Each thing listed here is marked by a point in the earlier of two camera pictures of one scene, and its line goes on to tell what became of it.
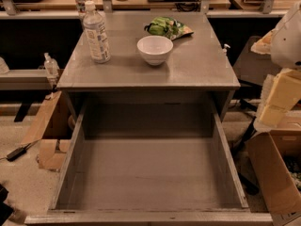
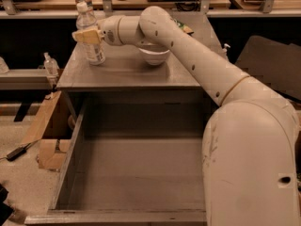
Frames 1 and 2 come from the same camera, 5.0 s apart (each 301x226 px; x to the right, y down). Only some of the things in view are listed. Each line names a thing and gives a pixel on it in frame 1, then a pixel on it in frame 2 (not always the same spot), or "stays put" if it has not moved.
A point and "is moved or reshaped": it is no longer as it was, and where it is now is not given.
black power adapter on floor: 13,155 stays put
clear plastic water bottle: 97,36 is moved or reshaped
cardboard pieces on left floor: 51,151 stays put
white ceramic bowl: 155,49 stays put
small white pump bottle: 224,51 stays put
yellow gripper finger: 287,88 -> 108,31
